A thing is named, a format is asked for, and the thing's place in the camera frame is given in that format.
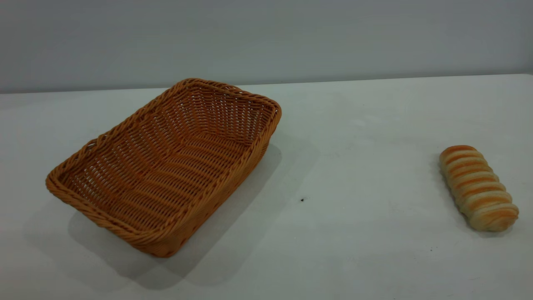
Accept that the ridged long bread loaf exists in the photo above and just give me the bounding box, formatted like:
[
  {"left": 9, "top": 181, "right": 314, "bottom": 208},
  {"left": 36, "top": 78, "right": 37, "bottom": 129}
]
[{"left": 439, "top": 145, "right": 520, "bottom": 233}]

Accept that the orange woven wicker basket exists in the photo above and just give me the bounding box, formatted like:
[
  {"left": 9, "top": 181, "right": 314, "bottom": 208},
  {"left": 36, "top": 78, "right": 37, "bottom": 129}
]
[{"left": 45, "top": 77, "right": 282, "bottom": 258}]

